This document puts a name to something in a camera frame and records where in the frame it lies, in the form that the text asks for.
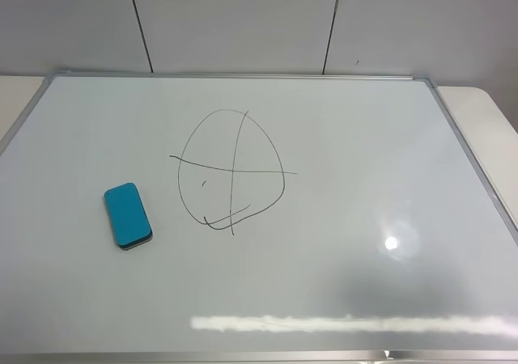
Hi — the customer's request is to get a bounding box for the white whiteboard with aluminium frame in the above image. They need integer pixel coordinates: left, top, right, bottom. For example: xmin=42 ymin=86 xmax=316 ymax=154
xmin=1 ymin=73 xmax=517 ymax=363

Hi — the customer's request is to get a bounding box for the blue whiteboard eraser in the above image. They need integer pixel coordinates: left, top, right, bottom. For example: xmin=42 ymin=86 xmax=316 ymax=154
xmin=104 ymin=183 xmax=153 ymax=250

